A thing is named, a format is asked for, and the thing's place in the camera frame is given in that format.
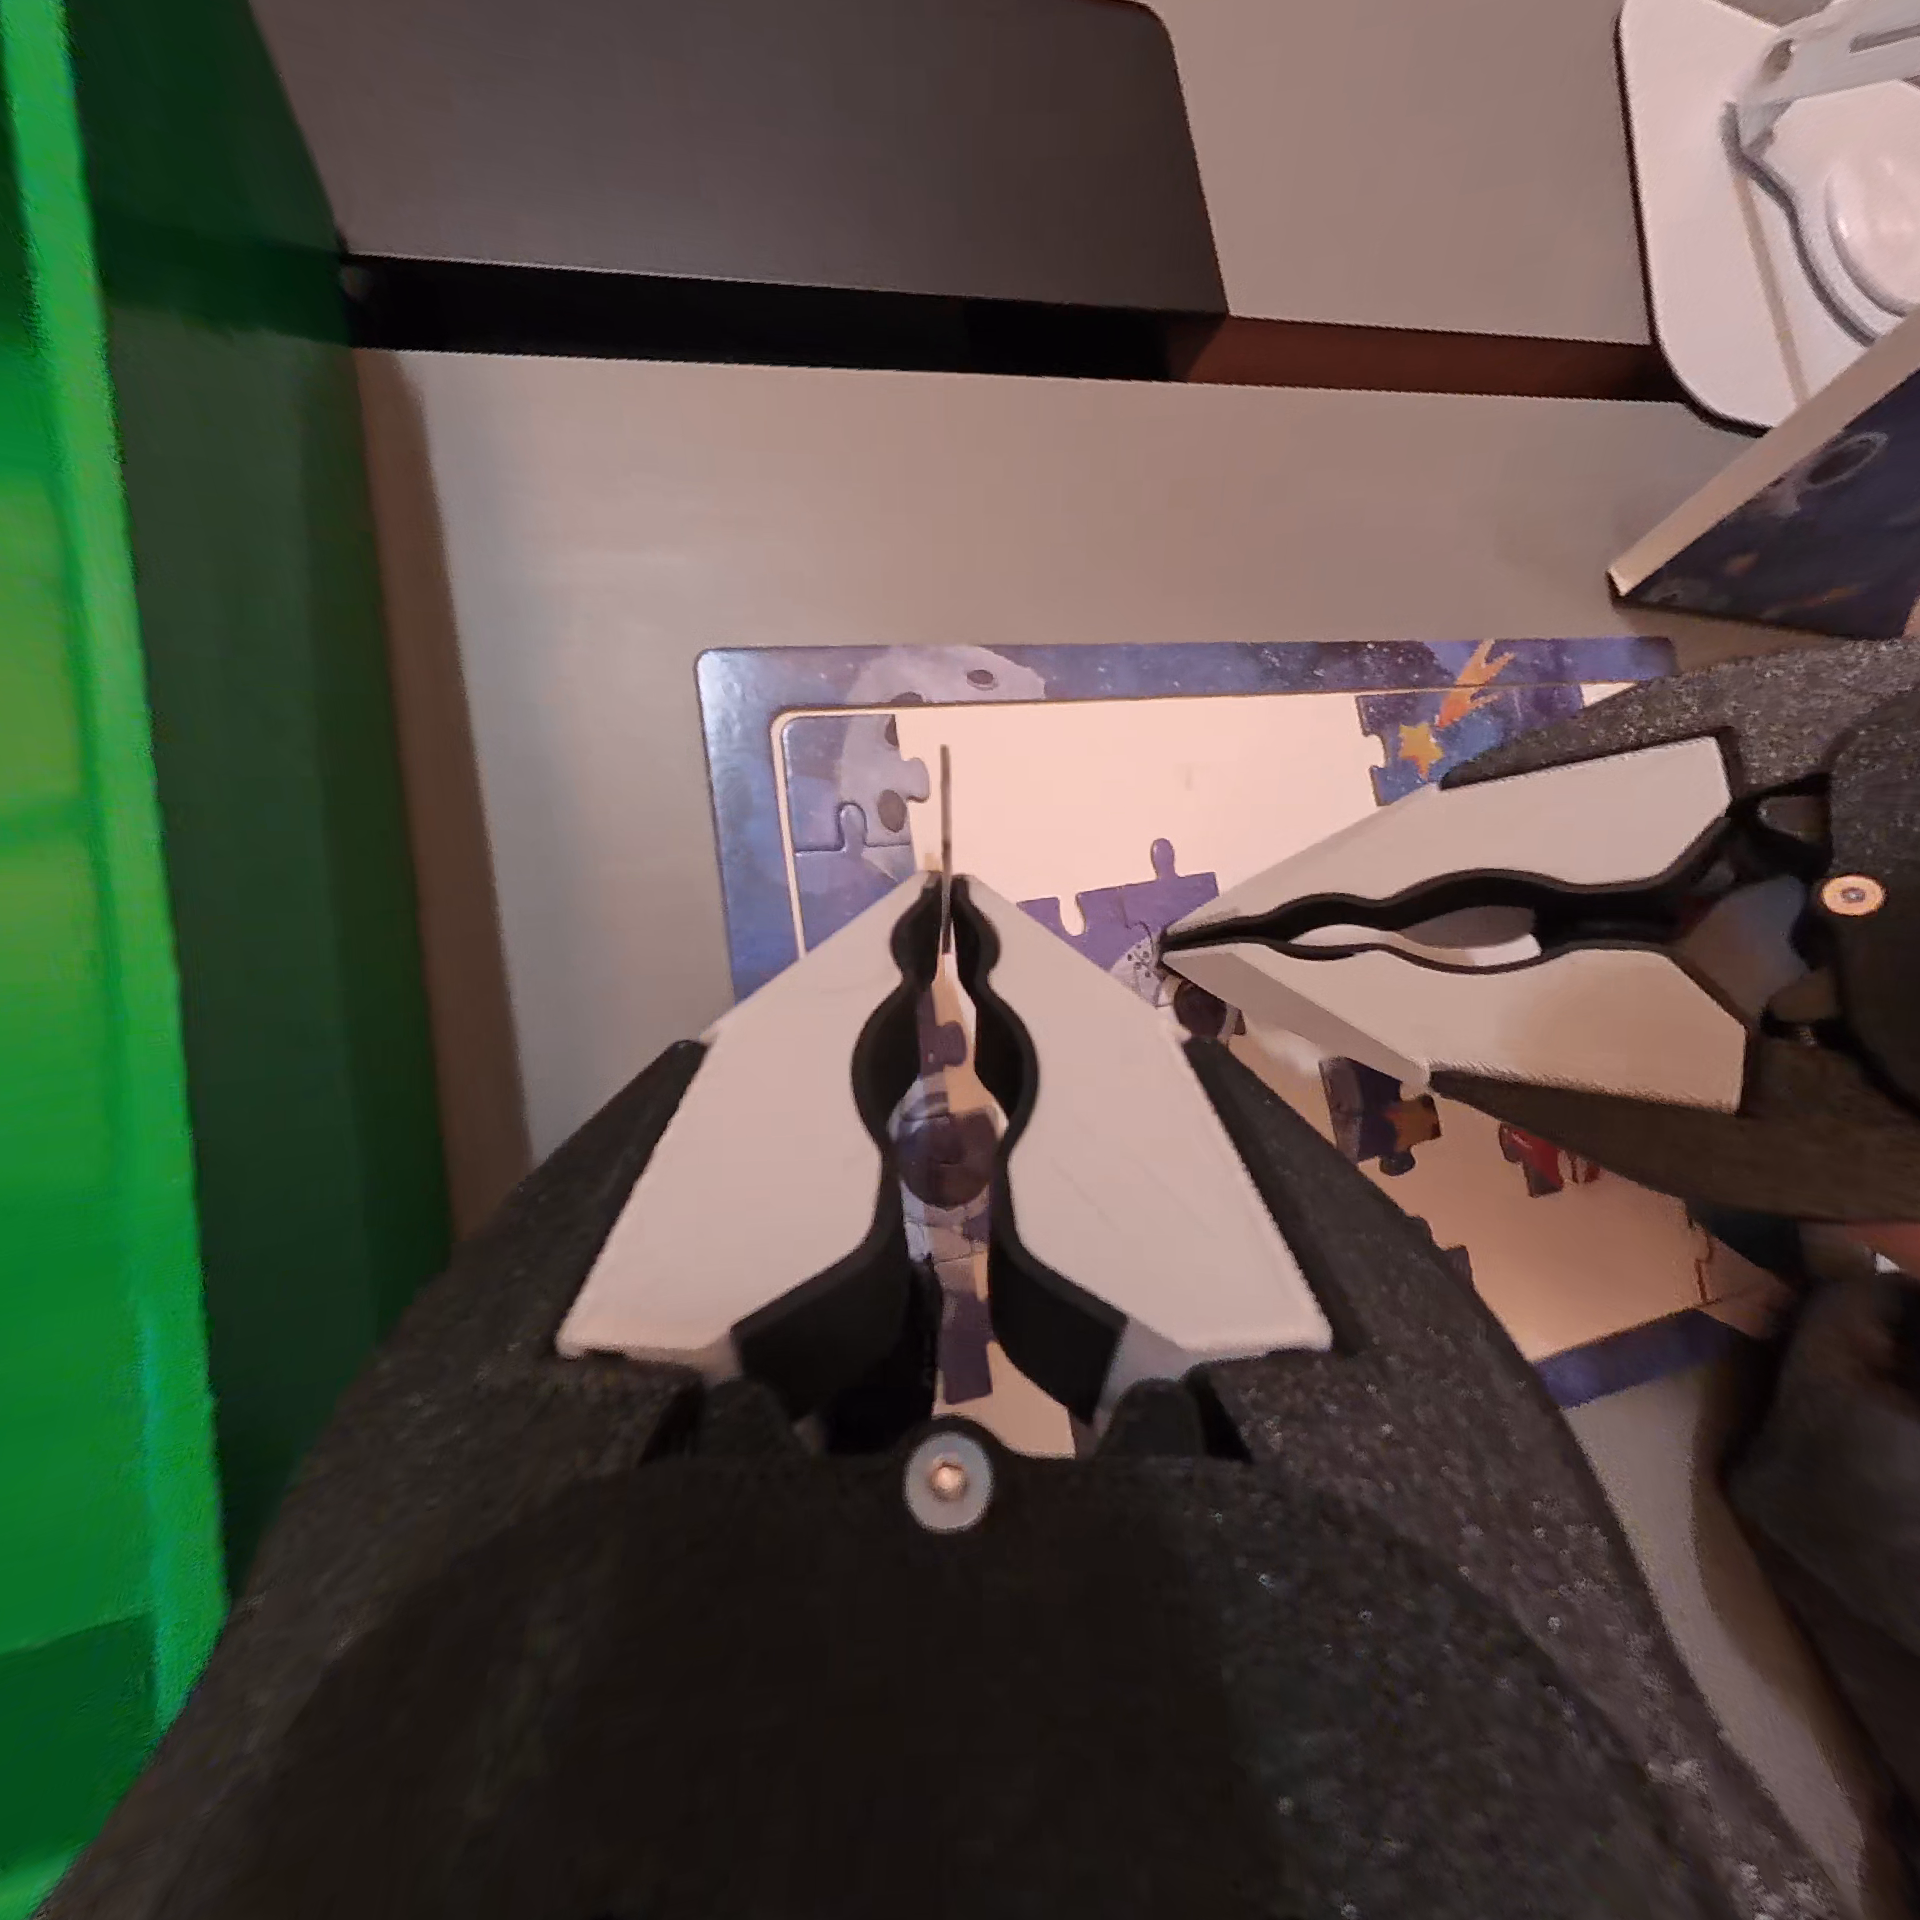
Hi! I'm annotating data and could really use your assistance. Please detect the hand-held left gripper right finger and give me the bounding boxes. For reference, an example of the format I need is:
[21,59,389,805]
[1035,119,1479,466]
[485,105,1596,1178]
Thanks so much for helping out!
[954,872,1334,1420]

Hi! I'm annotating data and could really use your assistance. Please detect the joined comet star puzzle pieces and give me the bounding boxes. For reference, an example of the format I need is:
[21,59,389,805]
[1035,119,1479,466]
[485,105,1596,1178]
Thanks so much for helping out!
[1357,644,1520,790]

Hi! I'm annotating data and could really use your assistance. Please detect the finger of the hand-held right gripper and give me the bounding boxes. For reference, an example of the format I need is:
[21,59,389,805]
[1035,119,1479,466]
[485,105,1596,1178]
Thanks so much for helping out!
[1162,732,1741,954]
[1162,925,1755,1116]

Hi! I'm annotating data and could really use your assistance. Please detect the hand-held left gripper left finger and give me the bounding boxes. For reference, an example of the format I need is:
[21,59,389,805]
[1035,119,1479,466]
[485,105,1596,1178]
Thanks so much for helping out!
[558,872,951,1380]

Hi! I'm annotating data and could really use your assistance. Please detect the person's right forearm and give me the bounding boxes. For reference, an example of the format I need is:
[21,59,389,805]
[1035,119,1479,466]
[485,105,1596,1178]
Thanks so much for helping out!
[1694,1199,1920,1772]

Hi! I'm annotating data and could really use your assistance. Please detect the green plastic bin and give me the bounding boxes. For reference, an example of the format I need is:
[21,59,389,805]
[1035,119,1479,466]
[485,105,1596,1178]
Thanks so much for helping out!
[0,0,456,1920]

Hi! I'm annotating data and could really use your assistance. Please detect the plain purple puzzle piece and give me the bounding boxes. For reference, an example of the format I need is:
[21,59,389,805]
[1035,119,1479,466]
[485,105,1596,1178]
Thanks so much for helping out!
[1021,836,1221,979]

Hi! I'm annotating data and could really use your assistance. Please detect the space print puzzle box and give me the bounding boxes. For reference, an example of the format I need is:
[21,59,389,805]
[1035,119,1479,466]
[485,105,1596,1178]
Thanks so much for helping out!
[1608,317,1920,640]

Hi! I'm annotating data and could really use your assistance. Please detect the blue space puzzle frame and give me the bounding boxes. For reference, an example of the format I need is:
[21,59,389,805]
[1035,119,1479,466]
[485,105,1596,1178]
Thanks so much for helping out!
[694,635,1803,1411]

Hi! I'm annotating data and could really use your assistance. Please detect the adjacent grey table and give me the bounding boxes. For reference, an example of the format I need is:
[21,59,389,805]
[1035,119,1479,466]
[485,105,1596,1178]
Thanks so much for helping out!
[246,0,1660,350]

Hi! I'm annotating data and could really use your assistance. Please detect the grey satellite puzzle piece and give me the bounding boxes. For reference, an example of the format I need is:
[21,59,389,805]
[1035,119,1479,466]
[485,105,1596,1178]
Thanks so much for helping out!
[1153,959,1248,1040]

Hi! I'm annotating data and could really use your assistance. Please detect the pale tablet stand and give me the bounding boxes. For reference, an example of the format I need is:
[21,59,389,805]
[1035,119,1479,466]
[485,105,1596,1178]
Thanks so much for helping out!
[1616,0,1920,437]

